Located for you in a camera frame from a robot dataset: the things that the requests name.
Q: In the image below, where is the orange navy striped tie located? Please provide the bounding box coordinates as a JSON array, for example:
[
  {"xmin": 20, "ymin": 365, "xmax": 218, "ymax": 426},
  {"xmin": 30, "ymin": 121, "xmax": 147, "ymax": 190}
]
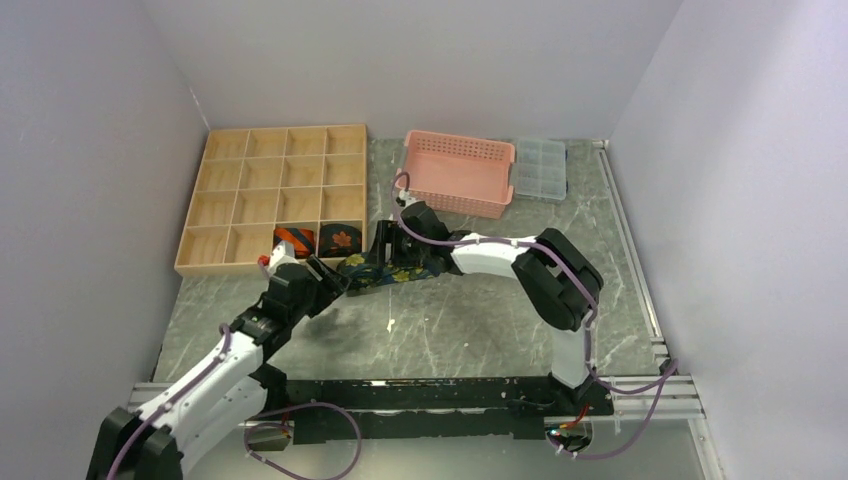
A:
[{"xmin": 273, "ymin": 227, "xmax": 316, "ymax": 259}]

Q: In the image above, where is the blue yellow floral tie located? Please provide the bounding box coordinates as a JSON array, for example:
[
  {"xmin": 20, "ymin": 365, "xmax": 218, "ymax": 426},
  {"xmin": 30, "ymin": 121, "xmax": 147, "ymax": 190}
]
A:
[{"xmin": 336, "ymin": 254, "xmax": 454, "ymax": 291}]

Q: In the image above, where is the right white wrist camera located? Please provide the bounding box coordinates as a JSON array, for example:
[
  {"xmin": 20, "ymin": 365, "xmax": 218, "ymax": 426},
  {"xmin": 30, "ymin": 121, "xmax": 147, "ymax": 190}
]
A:
[{"xmin": 395, "ymin": 190, "xmax": 418, "ymax": 209}]

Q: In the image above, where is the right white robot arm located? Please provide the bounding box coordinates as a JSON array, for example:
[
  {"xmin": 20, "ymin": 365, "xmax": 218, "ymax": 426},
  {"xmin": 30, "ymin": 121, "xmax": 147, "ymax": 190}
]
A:
[{"xmin": 339, "ymin": 201, "xmax": 604, "ymax": 415}]

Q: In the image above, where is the clear plastic organizer box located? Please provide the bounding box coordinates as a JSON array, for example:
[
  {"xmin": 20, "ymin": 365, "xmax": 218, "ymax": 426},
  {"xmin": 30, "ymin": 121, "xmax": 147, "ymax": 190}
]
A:
[{"xmin": 510, "ymin": 138, "xmax": 568, "ymax": 202}]

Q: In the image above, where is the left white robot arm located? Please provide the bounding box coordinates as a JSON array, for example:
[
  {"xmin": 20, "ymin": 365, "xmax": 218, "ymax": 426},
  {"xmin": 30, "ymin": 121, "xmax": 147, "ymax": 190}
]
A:
[{"xmin": 86, "ymin": 257, "xmax": 351, "ymax": 479}]

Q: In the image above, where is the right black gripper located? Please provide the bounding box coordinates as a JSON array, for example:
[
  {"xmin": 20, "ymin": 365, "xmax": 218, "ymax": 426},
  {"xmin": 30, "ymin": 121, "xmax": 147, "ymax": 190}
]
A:
[{"xmin": 364, "ymin": 220, "xmax": 430, "ymax": 268}]

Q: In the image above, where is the dark rolled tie orange leaf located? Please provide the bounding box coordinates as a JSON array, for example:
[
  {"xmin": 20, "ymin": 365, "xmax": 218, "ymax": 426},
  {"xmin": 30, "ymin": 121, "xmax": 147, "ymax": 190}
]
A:
[{"xmin": 317, "ymin": 223, "xmax": 363, "ymax": 258}]

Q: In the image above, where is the pink plastic basket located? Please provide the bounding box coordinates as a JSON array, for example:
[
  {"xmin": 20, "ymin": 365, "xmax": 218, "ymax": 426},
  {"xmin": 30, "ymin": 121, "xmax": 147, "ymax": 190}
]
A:
[{"xmin": 396, "ymin": 130, "xmax": 516, "ymax": 219}]

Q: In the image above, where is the aluminium frame rail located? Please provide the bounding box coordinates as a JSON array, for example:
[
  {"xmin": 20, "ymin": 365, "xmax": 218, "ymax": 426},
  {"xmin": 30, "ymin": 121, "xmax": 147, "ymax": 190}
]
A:
[{"xmin": 592, "ymin": 139, "xmax": 705, "ymax": 420}]

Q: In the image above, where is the wooden compartment tray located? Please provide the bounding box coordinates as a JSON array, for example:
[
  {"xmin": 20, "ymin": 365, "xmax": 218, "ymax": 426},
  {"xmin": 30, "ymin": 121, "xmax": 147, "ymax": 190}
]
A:
[{"xmin": 175, "ymin": 124, "xmax": 368, "ymax": 277}]

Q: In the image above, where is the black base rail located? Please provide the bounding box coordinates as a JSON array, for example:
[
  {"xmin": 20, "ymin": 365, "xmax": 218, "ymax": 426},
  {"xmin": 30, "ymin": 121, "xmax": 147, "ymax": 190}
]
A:
[{"xmin": 253, "ymin": 375, "xmax": 614, "ymax": 445}]

